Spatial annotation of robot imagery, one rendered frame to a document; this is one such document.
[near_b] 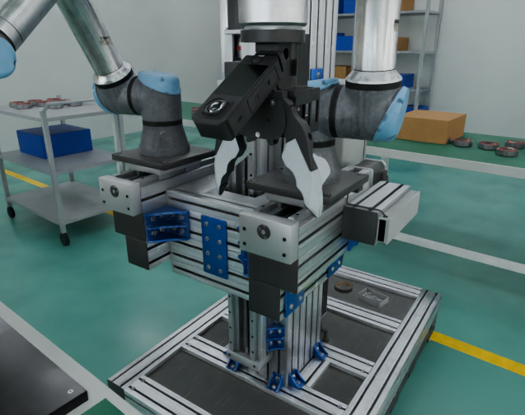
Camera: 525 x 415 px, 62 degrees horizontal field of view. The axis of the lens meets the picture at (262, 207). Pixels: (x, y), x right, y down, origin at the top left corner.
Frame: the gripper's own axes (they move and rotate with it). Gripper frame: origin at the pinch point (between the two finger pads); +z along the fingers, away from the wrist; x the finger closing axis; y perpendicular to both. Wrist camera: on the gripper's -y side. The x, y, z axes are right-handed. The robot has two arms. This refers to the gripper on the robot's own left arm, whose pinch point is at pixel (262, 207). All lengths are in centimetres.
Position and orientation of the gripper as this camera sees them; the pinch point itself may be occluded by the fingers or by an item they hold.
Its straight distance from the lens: 52.6
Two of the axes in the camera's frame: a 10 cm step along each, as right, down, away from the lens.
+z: 0.0, 9.4, 3.5
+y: 5.6, -2.9, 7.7
